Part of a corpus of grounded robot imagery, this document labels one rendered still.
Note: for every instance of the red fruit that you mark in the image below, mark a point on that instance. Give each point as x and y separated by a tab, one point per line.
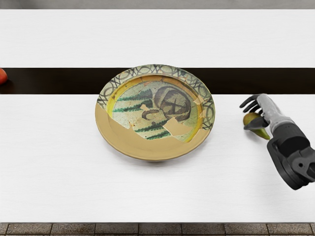
2	76

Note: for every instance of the green pear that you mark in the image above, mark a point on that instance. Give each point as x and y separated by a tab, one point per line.
249	118

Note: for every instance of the patterned tan ceramic plate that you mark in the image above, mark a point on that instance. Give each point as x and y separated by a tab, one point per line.
128	140

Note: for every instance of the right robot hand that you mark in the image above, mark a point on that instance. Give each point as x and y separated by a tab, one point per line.
273	111

